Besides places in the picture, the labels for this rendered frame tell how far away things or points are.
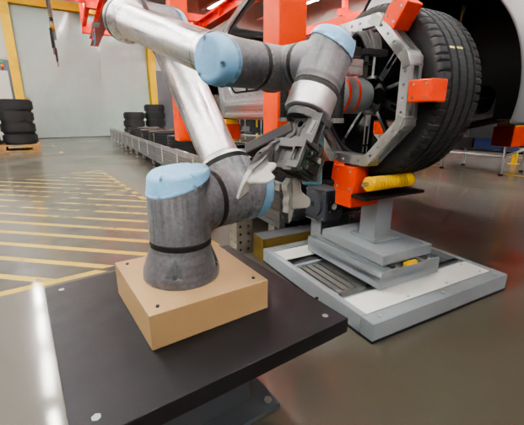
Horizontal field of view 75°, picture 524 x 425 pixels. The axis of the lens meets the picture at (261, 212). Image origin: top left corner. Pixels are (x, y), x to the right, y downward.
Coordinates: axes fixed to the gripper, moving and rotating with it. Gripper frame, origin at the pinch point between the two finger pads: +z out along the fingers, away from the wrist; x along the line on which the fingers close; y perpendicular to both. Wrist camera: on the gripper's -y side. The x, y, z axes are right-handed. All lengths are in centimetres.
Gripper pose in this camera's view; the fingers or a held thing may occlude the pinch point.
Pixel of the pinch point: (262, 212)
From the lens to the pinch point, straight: 64.7
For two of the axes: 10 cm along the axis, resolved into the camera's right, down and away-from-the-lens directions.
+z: -3.5, 9.3, -0.8
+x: 6.2, 3.0, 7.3
